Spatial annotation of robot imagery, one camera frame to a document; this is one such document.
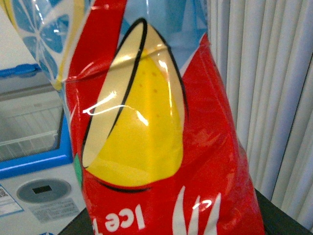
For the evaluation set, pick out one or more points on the iced tea bottle red label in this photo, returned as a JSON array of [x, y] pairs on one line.
[[154, 145]]

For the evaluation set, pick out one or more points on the glass sliding freezer lid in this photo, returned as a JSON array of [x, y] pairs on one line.
[[29, 100]]

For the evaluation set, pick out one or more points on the white pleated curtain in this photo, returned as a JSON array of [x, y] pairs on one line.
[[264, 52]]

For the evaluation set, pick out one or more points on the grey oval control panel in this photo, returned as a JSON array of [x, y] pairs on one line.
[[43, 190]]

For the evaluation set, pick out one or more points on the white blue chest freezer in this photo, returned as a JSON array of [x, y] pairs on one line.
[[55, 163]]

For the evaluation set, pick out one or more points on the grey instruction sticker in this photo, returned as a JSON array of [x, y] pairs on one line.
[[56, 210]]

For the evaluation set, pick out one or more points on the blue energy rating label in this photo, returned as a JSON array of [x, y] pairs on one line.
[[8, 205]]

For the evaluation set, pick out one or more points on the white wire freezer basket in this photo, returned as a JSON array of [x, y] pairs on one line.
[[29, 133]]

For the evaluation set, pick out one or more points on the blue sliding lid handle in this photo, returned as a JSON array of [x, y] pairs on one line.
[[22, 71]]

